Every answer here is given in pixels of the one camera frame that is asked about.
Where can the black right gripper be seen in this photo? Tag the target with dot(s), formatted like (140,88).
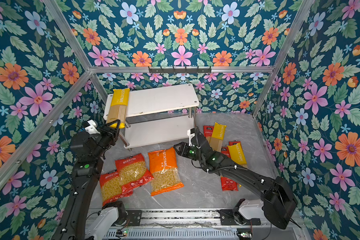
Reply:
(183,145)

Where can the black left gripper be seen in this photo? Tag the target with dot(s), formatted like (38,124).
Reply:
(111,133)

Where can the yellow spaghetti pack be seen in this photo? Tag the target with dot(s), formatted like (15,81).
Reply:
(237,155)
(217,137)
(116,106)

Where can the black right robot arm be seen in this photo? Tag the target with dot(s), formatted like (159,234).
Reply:
(279,202)

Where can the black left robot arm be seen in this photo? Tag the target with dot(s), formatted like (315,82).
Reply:
(89,147)

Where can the white two-tier shelf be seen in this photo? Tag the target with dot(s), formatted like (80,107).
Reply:
(156,101)

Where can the red spaghetti pack far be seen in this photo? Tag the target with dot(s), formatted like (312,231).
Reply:
(208,131)

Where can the orange macaroni bag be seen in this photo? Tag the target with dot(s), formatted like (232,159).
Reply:
(164,169)

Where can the red spaghetti pack right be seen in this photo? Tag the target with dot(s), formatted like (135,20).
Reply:
(234,143)

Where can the red macaroni bag front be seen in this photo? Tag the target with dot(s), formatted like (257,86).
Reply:
(133,173)

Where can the red macaroni bag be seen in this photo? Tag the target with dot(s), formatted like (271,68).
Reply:
(111,187)
(133,173)

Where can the red macaroni bag rear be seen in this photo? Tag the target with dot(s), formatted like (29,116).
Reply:
(111,187)

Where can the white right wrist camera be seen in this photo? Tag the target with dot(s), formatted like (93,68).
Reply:
(193,137)

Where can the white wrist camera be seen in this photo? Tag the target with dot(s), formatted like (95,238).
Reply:
(193,137)
(91,127)

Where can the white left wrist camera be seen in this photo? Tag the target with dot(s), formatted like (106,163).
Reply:
(91,127)

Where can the black hook rail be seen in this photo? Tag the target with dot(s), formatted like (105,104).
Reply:
(176,70)

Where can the aluminium front rail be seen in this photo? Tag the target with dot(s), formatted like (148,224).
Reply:
(180,217)

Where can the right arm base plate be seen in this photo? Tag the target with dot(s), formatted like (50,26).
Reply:
(230,218)

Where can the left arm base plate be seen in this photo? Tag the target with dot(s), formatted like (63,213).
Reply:
(130,218)

